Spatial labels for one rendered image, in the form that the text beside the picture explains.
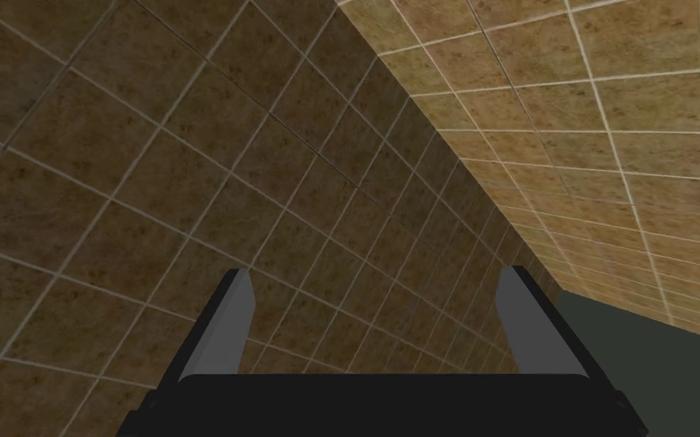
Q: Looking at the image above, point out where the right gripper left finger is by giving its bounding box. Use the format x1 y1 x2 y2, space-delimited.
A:
160 268 257 386

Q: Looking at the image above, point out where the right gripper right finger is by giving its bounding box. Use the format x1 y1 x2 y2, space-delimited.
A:
495 264 591 380

